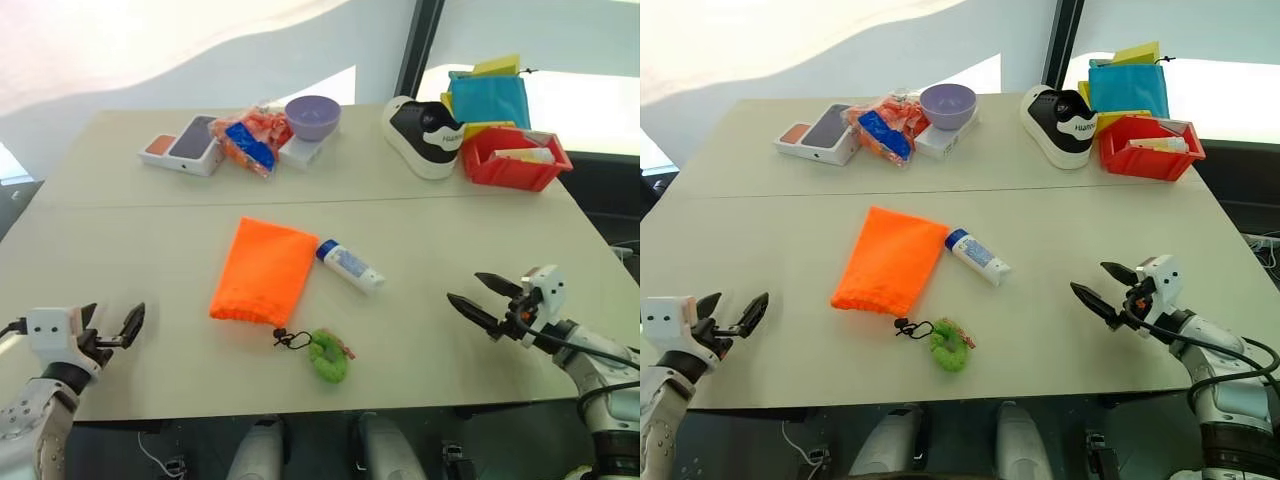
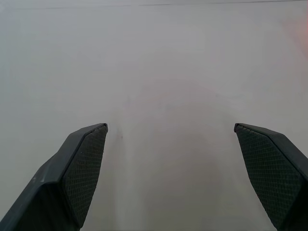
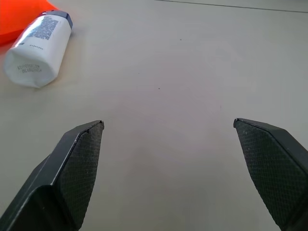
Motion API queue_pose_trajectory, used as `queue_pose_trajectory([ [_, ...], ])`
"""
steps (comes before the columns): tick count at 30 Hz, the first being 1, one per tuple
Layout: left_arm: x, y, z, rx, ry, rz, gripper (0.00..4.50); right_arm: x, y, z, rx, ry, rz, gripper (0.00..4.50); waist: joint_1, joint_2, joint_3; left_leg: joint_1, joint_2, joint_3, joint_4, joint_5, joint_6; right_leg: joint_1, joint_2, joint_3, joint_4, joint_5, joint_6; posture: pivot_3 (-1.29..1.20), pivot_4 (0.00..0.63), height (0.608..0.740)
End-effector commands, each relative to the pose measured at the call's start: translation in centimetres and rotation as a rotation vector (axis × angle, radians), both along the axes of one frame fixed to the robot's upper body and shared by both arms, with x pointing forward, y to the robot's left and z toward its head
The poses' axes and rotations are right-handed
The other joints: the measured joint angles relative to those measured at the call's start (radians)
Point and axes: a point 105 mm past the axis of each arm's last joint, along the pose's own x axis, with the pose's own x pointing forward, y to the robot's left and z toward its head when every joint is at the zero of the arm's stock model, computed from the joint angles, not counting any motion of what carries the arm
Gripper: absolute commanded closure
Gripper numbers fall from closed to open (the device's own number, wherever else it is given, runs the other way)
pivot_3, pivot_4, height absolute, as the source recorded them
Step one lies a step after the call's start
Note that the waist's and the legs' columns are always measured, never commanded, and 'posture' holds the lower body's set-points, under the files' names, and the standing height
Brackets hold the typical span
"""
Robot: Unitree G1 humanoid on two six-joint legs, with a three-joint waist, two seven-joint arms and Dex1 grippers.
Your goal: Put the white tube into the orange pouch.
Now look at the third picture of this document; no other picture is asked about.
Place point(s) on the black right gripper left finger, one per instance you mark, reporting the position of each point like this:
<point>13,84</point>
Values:
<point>60,183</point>

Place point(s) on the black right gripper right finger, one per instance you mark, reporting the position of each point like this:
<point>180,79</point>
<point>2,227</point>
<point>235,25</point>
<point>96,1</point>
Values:
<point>276,173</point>

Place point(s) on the white bottle with grey cap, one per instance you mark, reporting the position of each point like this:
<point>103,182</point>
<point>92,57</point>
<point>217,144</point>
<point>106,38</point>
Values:
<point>41,55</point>

